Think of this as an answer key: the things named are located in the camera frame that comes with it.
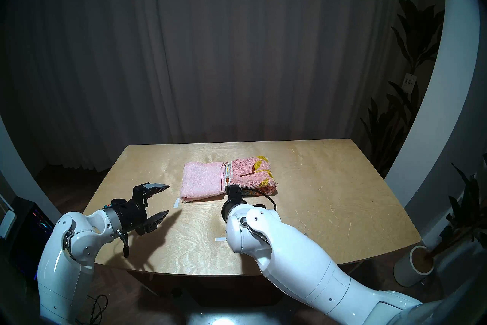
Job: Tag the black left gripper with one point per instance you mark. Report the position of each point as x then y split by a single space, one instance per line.
131 215

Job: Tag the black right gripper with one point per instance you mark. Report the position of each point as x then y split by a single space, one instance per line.
233 205

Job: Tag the sun and flower print towel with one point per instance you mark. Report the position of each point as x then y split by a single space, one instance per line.
251 172

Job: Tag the plain pink towel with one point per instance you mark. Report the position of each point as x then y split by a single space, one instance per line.
201 179

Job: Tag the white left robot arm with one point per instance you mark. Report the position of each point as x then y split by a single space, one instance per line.
61 271

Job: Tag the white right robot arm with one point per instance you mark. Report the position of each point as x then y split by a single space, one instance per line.
304 271

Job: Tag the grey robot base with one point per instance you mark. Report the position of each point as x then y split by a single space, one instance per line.
236 319

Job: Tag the black computer tower with lights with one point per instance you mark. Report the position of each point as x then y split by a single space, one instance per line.
26 236

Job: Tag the grey pleated curtain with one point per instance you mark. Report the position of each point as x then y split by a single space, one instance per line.
228 42

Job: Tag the small white box device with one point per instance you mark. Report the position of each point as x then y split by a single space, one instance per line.
7 224

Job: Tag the tall dark leafy plant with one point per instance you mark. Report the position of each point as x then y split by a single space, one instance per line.
395 130

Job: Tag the white round plant pot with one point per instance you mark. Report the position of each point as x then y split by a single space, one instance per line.
409 274

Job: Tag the white paper plant tag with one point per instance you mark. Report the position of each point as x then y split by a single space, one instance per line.
409 83

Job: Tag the dark plant in white pot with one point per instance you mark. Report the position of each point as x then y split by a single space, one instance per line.
462 214

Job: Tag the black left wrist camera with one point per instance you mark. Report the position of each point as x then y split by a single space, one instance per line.
118 203

